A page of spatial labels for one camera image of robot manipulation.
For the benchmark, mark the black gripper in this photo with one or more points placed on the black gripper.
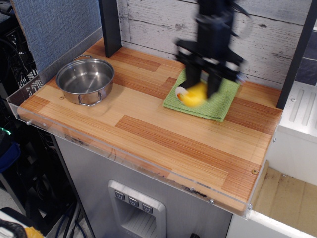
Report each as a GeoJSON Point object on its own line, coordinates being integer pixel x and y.
{"type": "Point", "coordinates": [211, 53]}

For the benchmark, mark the yellow toy knife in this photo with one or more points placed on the yellow toy knife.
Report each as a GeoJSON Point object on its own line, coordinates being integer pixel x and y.
{"type": "Point", "coordinates": [195, 95]}

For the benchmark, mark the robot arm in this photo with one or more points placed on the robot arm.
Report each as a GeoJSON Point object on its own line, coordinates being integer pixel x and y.
{"type": "Point", "coordinates": [216, 9]}

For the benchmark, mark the green cloth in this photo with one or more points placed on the green cloth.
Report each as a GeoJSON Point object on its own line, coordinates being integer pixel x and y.
{"type": "Point", "coordinates": [215, 108]}

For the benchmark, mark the toy sushi roll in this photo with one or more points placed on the toy sushi roll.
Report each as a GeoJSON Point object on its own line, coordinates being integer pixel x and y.
{"type": "Point", "coordinates": [181, 93]}

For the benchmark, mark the stainless steel pot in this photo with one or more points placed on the stainless steel pot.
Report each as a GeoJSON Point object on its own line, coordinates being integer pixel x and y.
{"type": "Point", "coordinates": [86, 81]}

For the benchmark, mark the blue fabric panel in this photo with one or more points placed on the blue fabric panel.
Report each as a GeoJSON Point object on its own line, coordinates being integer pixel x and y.
{"type": "Point", "coordinates": [58, 30]}

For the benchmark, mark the white toy sink counter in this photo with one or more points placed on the white toy sink counter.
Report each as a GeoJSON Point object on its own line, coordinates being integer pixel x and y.
{"type": "Point", "coordinates": [286, 196]}

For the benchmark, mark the silver toy fridge dispenser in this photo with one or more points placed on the silver toy fridge dispenser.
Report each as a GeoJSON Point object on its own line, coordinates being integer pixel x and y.
{"type": "Point", "coordinates": [137, 214]}

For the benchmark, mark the black plastic crate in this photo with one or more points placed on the black plastic crate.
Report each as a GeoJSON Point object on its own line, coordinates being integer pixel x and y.
{"type": "Point", "coordinates": [17, 66]}

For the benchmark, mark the clear acrylic table guard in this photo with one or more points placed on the clear acrylic table guard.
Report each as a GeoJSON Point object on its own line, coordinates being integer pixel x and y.
{"type": "Point", "coordinates": [215, 161]}

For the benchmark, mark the black vertical post left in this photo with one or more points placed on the black vertical post left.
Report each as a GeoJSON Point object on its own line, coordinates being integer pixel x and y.
{"type": "Point", "coordinates": [110, 26]}

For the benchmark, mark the black vertical post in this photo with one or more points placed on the black vertical post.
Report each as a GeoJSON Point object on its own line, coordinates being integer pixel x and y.
{"type": "Point", "coordinates": [298, 55]}
{"type": "Point", "coordinates": [110, 26]}

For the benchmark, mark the black vertical post right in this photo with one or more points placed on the black vertical post right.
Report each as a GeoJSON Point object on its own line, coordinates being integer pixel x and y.
{"type": "Point", "coordinates": [298, 55]}

